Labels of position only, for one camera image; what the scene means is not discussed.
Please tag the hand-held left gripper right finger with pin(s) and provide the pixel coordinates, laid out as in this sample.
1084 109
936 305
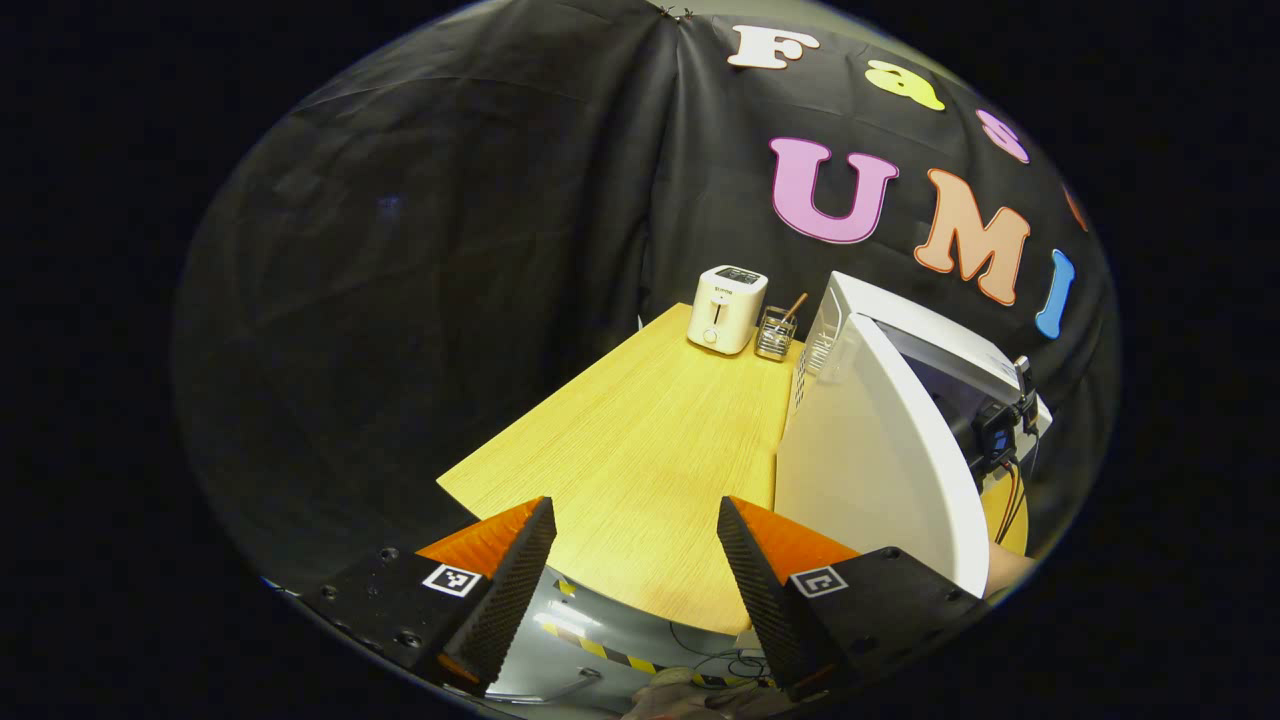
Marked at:
765 605

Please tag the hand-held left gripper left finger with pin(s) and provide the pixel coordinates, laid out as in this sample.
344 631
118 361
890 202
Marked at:
510 605

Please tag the white microwave oven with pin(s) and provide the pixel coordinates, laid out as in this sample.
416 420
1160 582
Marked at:
870 470

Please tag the yellow black striped tape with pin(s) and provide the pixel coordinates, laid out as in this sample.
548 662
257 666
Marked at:
590 645

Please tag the wooden stick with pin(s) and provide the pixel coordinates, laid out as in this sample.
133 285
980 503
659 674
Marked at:
797 305

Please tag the clear utensil holder cup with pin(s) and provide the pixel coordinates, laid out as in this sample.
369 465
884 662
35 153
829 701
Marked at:
773 340

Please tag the white toaster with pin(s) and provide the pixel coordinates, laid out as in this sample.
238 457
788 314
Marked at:
725 320

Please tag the black binder clip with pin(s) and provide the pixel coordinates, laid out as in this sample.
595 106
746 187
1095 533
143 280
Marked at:
675 12

